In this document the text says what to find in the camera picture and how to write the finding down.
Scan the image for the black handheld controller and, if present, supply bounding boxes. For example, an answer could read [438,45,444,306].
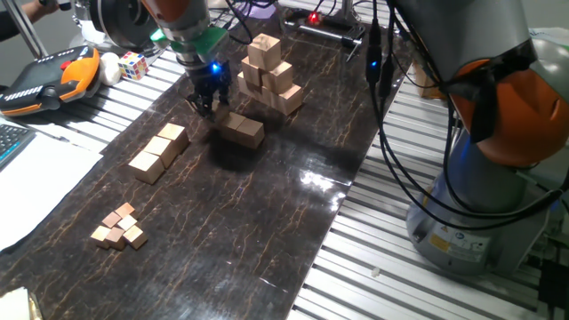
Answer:
[38,0,73,12]

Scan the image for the aluminium extrusion post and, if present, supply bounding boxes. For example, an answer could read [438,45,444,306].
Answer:
[3,0,49,60]

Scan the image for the cardboard box with wood blocks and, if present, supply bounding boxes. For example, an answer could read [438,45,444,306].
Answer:
[411,61,447,100]

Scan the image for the black computer keyboard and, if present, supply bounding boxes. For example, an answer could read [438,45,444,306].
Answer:
[0,123,37,172]

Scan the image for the forearm in black sleeve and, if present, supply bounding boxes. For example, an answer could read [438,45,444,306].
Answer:
[0,11,32,44]

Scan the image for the purple plastic bag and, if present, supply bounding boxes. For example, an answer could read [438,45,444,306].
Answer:
[243,0,279,20]

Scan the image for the black filament spool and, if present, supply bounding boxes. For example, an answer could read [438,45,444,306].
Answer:
[88,0,162,52]

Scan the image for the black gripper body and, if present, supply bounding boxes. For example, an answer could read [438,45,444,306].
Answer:
[186,60,233,106]

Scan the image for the dark marble pattern mat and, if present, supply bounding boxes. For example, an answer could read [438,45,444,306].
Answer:
[0,8,414,320]

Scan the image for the black metal frame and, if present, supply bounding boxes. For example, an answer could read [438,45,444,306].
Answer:
[284,12,368,63]

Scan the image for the colourful puzzle cube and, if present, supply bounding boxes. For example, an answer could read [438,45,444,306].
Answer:
[116,51,150,82]

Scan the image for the white paper sheets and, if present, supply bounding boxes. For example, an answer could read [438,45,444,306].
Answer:
[0,116,105,253]

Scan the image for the operator hand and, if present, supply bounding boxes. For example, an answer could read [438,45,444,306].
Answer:
[25,0,59,20]

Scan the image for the gold and white box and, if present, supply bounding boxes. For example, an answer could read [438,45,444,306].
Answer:
[0,286,44,320]

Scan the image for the black cable bundle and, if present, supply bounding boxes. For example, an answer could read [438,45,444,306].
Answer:
[224,0,569,232]

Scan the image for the white rounded object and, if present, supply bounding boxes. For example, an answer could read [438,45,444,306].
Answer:
[98,52,123,87]

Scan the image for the small wooden cube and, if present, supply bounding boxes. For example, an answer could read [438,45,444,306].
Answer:
[114,202,137,220]
[116,214,140,232]
[90,225,112,250]
[122,225,148,251]
[104,227,127,252]
[100,211,123,229]

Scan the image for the large wooden cube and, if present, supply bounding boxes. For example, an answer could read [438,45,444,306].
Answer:
[246,33,283,72]
[251,84,273,107]
[260,60,294,95]
[269,84,305,116]
[236,72,257,97]
[240,56,264,88]

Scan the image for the black orange teach pendant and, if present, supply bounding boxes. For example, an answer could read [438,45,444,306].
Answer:
[0,44,102,118]

